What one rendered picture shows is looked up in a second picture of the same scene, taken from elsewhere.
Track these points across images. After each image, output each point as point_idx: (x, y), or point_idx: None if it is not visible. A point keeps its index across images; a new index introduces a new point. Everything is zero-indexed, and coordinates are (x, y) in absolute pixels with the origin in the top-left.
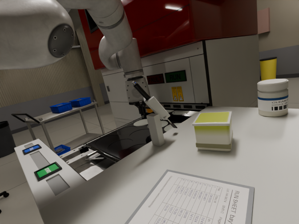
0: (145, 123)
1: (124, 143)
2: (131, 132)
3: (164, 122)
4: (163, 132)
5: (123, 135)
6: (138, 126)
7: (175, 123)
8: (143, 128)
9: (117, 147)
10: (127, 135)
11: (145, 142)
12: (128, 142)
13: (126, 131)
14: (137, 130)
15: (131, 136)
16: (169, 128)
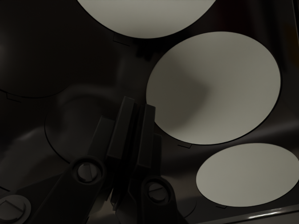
0: (157, 3)
1: (35, 171)
2: (50, 89)
3: (254, 106)
4: (185, 185)
5: (6, 99)
6: (94, 40)
7: (281, 149)
8: (120, 95)
9: (14, 177)
10: (33, 120)
11: (106, 202)
12: (48, 173)
13: (12, 58)
14: (83, 96)
15: (55, 138)
16: (223, 170)
